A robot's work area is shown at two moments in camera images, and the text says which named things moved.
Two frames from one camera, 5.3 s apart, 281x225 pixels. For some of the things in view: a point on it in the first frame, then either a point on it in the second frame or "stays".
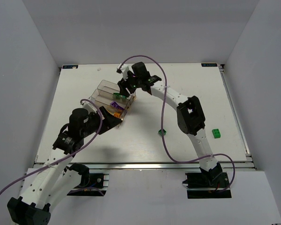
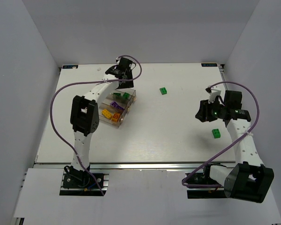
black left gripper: (104, 121) -> (127, 82)
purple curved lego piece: (114, 104) stays
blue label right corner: (210, 64) stays
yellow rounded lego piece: (116, 115) stays
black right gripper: (125, 86) -> (205, 112)
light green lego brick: (216, 133) stays
